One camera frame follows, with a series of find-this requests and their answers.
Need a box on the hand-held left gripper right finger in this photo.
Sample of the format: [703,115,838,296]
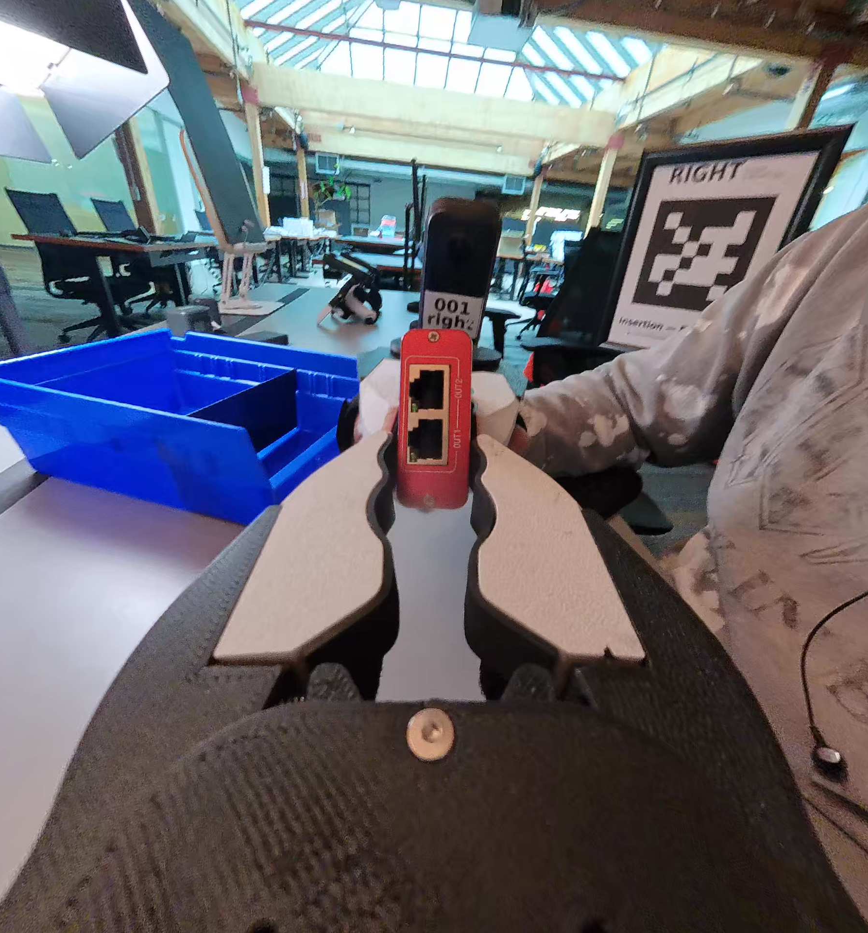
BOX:
[466,434,647,666]

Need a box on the black red office chair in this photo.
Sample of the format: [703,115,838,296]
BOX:
[521,226,624,387]

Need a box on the ceiling projector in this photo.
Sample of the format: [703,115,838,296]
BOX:
[466,0,537,48]

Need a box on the black white headset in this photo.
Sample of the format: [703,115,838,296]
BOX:
[317,251,384,325]

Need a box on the dark grey flat panel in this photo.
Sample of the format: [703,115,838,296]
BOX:
[129,0,267,245]

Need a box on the black bin divider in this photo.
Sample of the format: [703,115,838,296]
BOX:
[186,368,300,453]

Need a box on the wooden top desk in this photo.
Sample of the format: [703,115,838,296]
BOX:
[11,232,220,338]

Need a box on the person's splotched grey hoodie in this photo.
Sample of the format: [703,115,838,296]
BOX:
[652,190,868,933]

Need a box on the blue plastic bin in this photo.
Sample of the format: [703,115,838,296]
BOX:
[0,328,362,526]

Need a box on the light wooden tablet stand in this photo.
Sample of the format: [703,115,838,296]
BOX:
[217,222,271,316]

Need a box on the red ethernet splitter box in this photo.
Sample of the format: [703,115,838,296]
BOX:
[396,328,475,510]

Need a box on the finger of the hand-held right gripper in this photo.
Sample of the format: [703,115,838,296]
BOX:
[472,368,524,447]
[357,361,406,438]

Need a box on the studio light panel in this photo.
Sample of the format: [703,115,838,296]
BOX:
[0,0,171,163]

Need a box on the black framed marker sign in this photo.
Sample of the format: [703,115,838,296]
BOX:
[605,124,853,351]

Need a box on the person's right hand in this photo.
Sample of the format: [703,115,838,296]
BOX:
[352,405,400,443]

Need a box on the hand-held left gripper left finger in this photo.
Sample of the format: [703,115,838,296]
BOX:
[214,432,398,666]

